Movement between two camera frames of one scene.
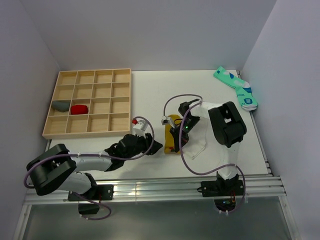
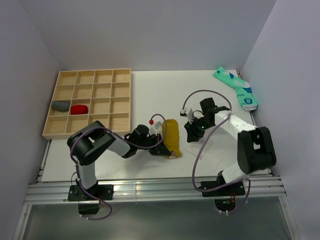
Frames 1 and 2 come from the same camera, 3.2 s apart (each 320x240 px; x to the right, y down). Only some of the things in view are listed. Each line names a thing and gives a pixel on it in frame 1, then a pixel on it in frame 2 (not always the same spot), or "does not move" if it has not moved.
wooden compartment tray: x=90 y=102 does not move
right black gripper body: x=188 y=124 to x=198 y=126
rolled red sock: x=78 y=109 does not move
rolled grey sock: x=61 y=106 does not move
